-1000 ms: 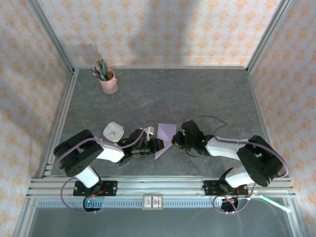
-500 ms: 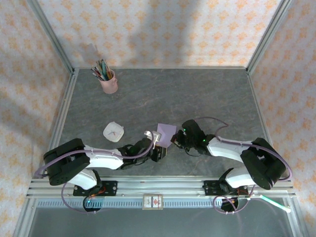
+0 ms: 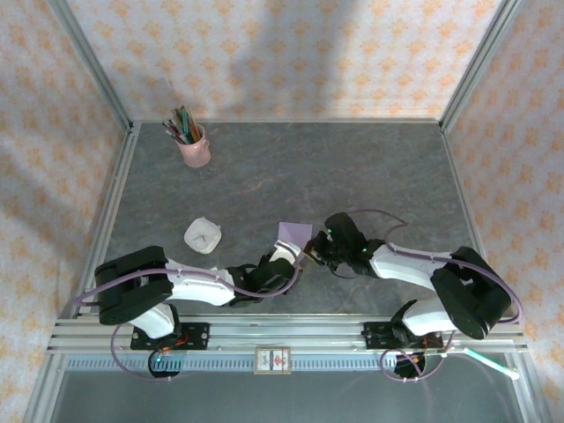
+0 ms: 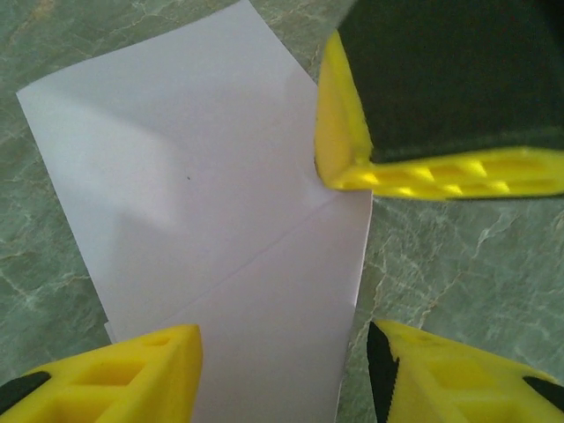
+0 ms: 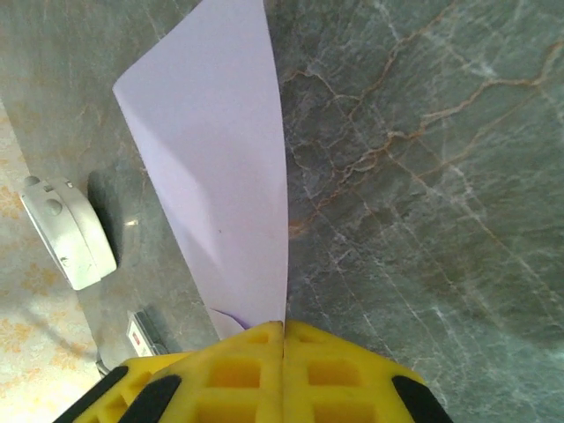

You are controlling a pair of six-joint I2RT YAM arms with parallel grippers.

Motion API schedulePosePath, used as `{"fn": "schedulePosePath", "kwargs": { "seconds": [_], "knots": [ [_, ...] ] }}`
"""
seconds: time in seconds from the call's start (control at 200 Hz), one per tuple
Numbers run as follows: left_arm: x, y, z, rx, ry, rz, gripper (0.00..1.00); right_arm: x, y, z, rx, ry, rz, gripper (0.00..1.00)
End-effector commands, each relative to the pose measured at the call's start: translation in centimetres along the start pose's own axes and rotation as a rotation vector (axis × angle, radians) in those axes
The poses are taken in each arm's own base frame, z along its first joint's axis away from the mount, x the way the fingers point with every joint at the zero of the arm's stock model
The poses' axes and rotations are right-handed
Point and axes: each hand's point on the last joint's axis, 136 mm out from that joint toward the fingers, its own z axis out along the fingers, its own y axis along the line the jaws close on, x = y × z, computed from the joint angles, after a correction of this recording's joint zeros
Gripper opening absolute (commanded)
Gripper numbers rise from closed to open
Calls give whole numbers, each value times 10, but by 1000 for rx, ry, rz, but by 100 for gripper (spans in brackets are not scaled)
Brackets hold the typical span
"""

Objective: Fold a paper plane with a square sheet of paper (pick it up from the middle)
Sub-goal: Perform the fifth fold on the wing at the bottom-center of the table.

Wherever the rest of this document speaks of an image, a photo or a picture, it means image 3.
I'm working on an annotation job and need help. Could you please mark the aluminium frame post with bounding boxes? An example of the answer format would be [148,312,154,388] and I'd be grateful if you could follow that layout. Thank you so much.
[47,0,134,133]
[439,0,529,133]

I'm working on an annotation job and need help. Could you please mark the pink cup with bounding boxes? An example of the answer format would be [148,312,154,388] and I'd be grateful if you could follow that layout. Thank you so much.
[178,123,212,168]

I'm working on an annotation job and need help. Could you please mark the thin aluminium cross rail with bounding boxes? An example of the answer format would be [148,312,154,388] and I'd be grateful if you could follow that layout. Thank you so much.
[130,116,444,126]

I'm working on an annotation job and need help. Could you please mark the grey slotted cable duct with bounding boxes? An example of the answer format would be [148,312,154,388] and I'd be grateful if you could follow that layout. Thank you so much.
[65,355,397,372]

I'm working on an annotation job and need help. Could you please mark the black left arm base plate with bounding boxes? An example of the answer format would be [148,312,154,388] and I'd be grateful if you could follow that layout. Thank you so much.
[130,322,210,351]

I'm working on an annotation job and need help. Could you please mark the dark coloured pencil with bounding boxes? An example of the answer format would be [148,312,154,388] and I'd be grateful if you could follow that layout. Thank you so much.
[169,109,189,142]

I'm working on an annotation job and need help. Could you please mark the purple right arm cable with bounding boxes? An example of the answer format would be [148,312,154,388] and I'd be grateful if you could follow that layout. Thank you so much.
[350,209,524,383]

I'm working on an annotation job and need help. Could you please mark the label tag on rail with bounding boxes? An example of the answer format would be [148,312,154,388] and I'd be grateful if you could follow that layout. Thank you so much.
[255,346,293,375]

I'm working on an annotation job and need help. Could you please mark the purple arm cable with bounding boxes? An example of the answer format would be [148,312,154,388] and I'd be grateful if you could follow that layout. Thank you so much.
[350,209,524,383]
[70,241,306,383]

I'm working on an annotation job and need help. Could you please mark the aluminium mounting rail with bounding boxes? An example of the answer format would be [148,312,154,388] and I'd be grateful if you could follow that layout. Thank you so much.
[46,315,529,353]

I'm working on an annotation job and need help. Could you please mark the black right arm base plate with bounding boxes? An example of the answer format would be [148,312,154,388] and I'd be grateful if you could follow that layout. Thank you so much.
[363,321,443,352]

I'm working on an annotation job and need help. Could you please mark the lilac paper sheet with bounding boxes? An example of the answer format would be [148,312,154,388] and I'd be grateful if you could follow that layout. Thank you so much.
[277,222,315,265]

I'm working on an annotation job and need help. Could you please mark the green and white stick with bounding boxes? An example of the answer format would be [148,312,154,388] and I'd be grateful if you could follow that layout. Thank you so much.
[465,346,521,381]

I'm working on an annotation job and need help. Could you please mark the teal coloured pencil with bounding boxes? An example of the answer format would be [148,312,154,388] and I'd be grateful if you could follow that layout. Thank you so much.
[183,108,197,145]

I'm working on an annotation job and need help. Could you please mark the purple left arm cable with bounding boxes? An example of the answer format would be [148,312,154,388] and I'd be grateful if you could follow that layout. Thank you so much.
[70,241,306,383]

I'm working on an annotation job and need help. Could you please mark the aluminium side rail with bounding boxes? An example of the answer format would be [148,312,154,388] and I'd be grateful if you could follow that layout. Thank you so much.
[70,122,143,319]
[439,122,504,317]

